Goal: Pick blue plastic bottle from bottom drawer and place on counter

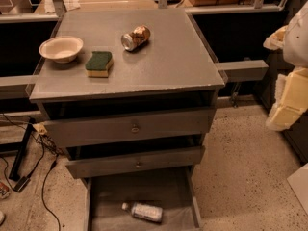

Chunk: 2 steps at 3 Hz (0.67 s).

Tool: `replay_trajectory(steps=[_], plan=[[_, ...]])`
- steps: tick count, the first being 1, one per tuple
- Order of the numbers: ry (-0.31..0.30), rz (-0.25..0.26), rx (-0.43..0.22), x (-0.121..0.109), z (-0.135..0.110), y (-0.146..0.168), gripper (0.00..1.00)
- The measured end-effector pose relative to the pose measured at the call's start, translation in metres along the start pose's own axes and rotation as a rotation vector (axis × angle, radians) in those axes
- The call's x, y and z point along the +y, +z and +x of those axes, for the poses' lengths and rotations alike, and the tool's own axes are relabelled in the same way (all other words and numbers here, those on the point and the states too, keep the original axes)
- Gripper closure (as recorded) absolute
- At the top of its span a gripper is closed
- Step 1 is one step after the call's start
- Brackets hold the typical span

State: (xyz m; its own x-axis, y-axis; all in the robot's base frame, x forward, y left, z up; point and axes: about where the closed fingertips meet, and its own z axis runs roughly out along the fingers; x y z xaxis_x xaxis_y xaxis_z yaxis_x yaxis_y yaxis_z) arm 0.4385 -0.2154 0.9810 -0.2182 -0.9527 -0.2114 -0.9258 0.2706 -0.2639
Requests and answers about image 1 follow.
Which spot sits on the grey bottom drawer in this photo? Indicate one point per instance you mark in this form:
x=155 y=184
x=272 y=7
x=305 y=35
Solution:
x=168 y=188

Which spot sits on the crushed soda can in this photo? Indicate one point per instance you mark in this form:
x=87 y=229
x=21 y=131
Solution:
x=136 y=38

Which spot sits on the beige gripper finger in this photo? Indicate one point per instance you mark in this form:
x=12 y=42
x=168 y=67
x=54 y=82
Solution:
x=276 y=40
x=291 y=99

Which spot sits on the white power strip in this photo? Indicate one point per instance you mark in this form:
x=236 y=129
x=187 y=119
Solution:
x=39 y=127

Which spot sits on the grey drawer cabinet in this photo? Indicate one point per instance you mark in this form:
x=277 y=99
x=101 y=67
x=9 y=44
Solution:
x=171 y=71

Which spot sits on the blue plastic water bottle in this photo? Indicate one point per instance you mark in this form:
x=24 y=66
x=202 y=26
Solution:
x=144 y=211

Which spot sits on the grey drawer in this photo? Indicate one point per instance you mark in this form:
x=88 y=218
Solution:
x=168 y=188
x=178 y=157
x=129 y=127

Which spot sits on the white bowl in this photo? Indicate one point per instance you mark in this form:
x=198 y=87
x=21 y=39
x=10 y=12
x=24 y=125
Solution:
x=62 y=50

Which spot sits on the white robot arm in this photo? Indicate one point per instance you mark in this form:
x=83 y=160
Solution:
x=295 y=50

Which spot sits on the green yellow sponge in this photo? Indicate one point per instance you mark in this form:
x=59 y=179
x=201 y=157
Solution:
x=99 y=64

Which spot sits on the grey horizontal rail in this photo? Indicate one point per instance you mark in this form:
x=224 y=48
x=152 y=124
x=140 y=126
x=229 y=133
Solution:
x=242 y=71

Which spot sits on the black metal stand leg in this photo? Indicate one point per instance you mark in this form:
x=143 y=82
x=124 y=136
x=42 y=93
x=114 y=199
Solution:
x=21 y=148

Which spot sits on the grey middle drawer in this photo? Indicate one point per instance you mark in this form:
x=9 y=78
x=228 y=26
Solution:
x=178 y=157

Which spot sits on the grey top drawer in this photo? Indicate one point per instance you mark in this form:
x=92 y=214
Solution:
x=129 y=127

